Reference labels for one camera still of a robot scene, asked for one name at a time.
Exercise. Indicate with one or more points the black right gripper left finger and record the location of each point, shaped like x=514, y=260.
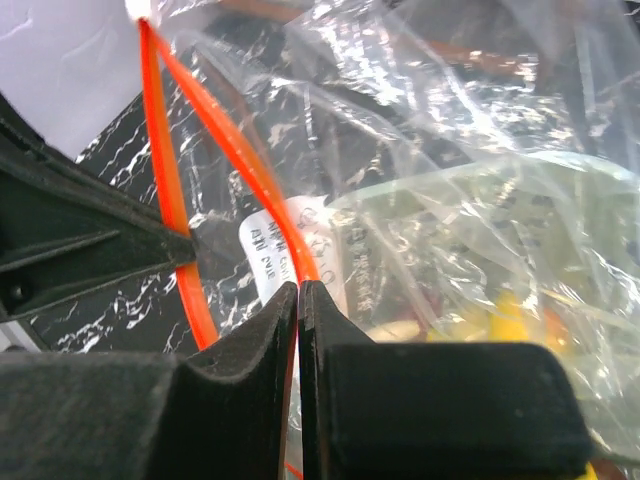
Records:
x=220, y=414

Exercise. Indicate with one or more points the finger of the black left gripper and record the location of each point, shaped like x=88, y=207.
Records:
x=64, y=232

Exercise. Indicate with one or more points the clear bag orange zipper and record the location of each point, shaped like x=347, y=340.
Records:
x=305, y=102

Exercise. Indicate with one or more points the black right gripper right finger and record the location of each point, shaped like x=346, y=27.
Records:
x=431, y=410

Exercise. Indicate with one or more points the light green plastic basket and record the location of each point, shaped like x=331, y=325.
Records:
x=556, y=228

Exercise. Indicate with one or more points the yellow banana bunch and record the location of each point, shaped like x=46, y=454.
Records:
x=507, y=320

